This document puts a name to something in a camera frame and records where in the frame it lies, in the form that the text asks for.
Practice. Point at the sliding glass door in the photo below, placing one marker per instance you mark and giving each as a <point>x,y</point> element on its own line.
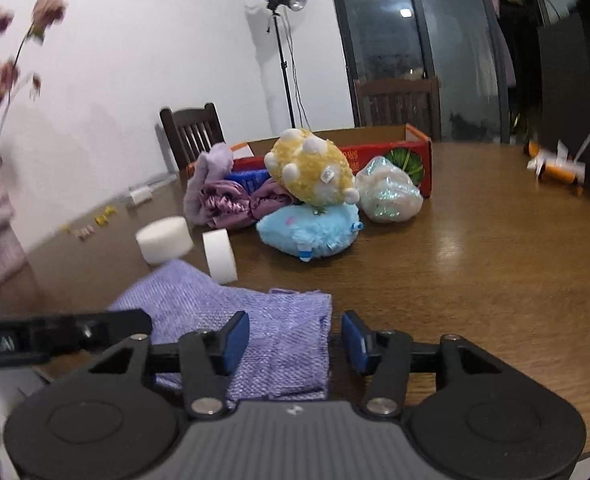
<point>390,35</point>

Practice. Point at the white foam cylinder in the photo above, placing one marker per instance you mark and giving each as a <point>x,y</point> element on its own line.
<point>165,240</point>
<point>220,255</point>

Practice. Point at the purple knit cloth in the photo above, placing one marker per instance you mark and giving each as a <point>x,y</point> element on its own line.
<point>275,330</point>

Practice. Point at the black cabinet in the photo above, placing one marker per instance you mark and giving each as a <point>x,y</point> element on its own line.
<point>575,80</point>

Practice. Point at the hanging clothes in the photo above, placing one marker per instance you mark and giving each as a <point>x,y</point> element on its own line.
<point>497,20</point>

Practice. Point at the blue plush toy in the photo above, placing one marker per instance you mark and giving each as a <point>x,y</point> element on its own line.
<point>300,230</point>

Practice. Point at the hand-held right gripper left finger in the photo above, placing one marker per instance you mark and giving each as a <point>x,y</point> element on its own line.
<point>236,342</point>

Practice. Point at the iridescent white plush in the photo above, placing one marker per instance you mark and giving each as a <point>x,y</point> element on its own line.
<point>387,195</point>

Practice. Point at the blue patterned packet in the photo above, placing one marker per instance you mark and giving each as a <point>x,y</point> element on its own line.
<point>247,179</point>

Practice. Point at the scattered yellow beads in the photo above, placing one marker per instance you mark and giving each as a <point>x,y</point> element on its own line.
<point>102,219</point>

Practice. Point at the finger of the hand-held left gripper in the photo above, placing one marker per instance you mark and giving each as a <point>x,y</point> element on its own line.
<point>100,330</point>

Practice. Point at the lavender fluffy cloth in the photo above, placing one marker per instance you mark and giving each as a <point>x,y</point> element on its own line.
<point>210,165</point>

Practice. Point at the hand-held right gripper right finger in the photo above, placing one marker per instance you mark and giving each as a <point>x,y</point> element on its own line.
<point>355,342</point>

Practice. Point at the yellow plush toy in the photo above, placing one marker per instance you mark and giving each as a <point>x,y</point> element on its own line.
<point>310,165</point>

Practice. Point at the dark wooden chair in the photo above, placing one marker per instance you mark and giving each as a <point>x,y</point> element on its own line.
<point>192,130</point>
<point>400,105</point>

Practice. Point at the white charger adapter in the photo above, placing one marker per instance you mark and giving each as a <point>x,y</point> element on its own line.
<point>140,196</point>

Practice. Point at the red cardboard box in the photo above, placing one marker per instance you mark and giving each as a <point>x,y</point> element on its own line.
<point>370,152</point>

